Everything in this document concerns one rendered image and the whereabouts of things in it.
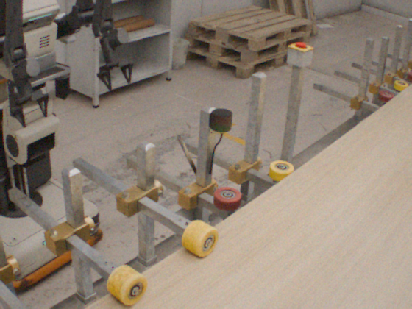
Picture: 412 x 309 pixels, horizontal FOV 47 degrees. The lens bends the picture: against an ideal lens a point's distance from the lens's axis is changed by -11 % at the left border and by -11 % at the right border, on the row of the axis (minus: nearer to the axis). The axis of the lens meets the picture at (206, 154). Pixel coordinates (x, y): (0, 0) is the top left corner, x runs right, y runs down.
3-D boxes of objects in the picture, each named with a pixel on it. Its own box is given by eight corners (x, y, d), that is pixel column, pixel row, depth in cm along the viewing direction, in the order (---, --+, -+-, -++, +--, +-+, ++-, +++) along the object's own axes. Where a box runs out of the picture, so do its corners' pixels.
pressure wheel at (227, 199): (205, 224, 158) (208, 192, 153) (222, 213, 164) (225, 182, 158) (226, 235, 154) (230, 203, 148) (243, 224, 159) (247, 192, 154)
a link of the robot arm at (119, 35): (107, 21, 198) (90, 26, 192) (125, 12, 190) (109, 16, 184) (115, 48, 200) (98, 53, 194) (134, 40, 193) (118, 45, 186)
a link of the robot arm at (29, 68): (21, 47, 167) (2, 54, 161) (37, 39, 159) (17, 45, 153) (29, 79, 170) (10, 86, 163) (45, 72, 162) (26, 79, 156)
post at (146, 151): (139, 278, 159) (136, 143, 136) (147, 274, 161) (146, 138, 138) (147, 284, 157) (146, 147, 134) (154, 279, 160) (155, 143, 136)
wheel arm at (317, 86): (312, 90, 265) (313, 82, 263) (315, 88, 268) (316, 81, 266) (384, 118, 242) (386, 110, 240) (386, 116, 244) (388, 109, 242)
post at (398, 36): (385, 98, 294) (396, 24, 271) (386, 97, 296) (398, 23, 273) (390, 100, 292) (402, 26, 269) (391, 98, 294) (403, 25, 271)
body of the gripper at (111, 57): (129, 62, 198) (123, 44, 197) (108, 68, 191) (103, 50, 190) (119, 65, 203) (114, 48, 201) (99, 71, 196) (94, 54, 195)
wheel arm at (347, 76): (333, 76, 281) (334, 69, 279) (335, 75, 284) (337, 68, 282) (400, 101, 258) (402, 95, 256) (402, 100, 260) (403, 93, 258)
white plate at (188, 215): (173, 236, 167) (174, 210, 162) (224, 204, 185) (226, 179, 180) (174, 237, 167) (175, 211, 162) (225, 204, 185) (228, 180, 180)
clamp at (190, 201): (176, 204, 162) (177, 190, 160) (205, 187, 171) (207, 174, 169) (190, 212, 159) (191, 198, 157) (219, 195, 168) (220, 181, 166)
